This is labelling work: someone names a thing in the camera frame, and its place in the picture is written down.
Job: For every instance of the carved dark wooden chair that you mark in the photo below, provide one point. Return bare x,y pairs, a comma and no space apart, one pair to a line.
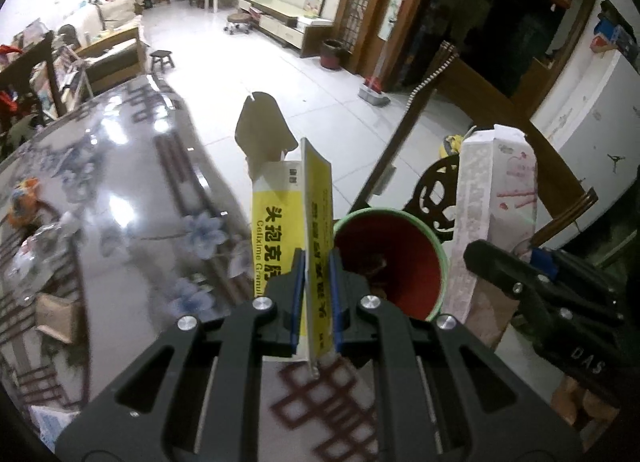
382,170

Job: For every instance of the pink white carton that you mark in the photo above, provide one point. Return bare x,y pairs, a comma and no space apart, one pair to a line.
492,182

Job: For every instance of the white refrigerator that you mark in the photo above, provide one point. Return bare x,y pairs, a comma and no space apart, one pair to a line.
585,107

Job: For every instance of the broom with dustpan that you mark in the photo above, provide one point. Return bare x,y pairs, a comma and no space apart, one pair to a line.
372,92

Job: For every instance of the wooden coffee table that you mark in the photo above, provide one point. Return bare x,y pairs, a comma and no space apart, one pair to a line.
107,62

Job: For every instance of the green rimmed red bin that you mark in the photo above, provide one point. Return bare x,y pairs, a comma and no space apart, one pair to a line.
395,262

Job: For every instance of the cream sofa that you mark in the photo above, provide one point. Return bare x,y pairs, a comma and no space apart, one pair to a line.
110,10

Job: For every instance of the orange snack wrapper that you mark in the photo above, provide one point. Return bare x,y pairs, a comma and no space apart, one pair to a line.
22,202

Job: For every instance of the yellow medicine box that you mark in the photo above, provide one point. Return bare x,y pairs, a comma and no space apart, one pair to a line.
280,222

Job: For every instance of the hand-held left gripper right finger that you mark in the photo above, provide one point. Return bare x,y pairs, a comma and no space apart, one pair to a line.
336,302

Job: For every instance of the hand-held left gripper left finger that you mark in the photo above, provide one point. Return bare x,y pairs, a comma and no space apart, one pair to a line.
298,292

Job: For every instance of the yellow toy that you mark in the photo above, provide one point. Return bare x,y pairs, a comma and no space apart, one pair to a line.
452,142

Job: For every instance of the small dark wooden stool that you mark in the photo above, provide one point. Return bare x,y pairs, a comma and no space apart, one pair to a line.
162,58

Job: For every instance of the dark red floor vase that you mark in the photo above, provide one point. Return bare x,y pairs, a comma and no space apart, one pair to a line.
331,53

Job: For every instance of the small framed picture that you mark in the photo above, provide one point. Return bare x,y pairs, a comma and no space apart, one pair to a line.
315,1

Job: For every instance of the brown cardboard piece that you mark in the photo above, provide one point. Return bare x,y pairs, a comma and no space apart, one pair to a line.
55,314

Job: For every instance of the blue box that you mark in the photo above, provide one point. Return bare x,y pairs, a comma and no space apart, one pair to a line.
607,35

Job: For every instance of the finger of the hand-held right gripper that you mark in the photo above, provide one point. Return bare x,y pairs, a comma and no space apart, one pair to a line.
492,262
544,261

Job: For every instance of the round rolling stool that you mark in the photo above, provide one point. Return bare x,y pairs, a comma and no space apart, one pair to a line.
237,20

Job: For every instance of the white wall calendar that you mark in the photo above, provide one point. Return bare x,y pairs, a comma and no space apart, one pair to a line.
391,17

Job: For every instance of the long television cabinet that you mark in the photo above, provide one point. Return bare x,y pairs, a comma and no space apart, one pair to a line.
285,17

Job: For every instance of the blue grey book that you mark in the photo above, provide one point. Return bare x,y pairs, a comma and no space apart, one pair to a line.
50,424

